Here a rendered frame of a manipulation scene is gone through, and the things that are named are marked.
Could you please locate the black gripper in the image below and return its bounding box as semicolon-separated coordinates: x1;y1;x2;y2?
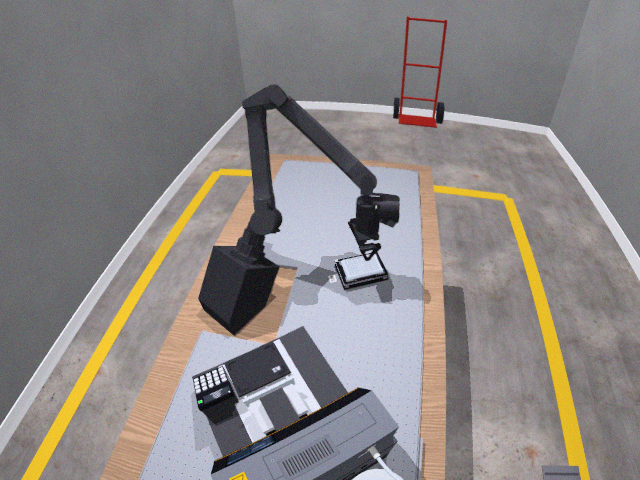
348;215;381;261

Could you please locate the white curved hose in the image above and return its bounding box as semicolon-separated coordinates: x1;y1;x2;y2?
376;456;402;480

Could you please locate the black rectangular pad with white corner marks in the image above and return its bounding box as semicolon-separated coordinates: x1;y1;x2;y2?
334;252;389;290

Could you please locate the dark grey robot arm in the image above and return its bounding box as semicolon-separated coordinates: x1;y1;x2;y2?
229;85;400;265

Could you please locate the white multi-well plate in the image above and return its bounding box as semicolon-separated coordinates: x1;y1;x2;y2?
341;254;383;280

